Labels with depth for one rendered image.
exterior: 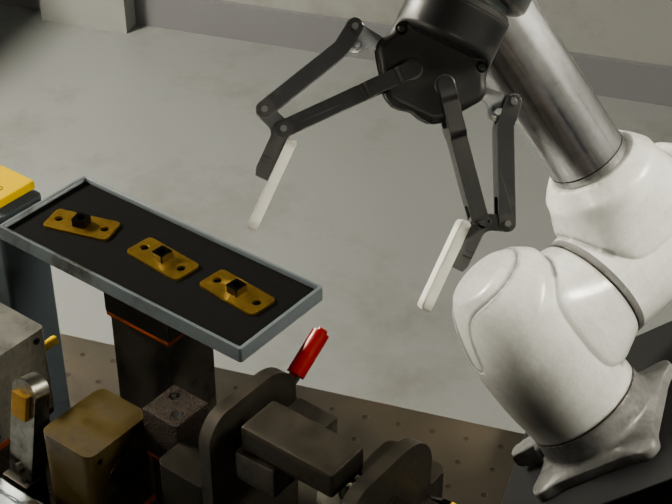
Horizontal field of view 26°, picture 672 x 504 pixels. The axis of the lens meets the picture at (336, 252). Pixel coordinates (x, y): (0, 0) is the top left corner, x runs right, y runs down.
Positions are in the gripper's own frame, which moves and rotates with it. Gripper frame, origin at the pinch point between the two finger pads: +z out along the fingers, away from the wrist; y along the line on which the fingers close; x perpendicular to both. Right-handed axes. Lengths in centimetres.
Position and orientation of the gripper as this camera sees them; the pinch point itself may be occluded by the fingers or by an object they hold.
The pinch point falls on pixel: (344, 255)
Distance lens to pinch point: 104.0
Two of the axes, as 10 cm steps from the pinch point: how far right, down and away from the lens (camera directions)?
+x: 0.6, 0.4, -10.0
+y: -9.0, -4.2, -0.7
